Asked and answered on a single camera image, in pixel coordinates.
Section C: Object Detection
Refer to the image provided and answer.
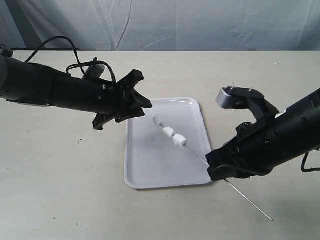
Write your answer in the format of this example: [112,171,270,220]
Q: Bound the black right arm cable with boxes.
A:
[301,147,320,174]

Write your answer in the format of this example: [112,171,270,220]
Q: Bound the blue-grey backdrop curtain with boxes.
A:
[0,0,320,51]

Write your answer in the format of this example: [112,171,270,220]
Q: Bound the white marshmallow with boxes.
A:
[162,127,175,138]
[152,114,165,128]

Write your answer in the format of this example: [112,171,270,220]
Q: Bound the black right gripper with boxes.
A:
[205,87,279,182]

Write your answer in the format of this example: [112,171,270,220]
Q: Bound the thin metal skewer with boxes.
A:
[159,127,274,222]

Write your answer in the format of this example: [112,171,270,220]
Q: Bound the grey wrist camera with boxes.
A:
[216,86,236,109]
[82,64,106,80]

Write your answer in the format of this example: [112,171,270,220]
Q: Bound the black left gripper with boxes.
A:
[93,69,153,123]

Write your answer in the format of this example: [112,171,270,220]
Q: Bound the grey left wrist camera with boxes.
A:
[82,64,106,80]

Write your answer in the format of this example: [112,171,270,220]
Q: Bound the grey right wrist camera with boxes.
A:
[216,86,236,109]

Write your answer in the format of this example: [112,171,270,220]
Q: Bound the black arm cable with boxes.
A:
[301,147,320,174]
[24,36,117,83]

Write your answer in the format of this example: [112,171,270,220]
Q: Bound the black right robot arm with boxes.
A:
[205,86,320,181]

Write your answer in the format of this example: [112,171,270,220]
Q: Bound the white marshmallow handle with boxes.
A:
[173,133,187,149]

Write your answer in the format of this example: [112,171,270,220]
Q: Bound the white rectangular plastic tray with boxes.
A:
[124,97,212,190]

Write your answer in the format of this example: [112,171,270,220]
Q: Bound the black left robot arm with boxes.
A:
[0,45,153,130]

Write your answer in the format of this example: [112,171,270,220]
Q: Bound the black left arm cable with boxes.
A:
[24,36,117,83]

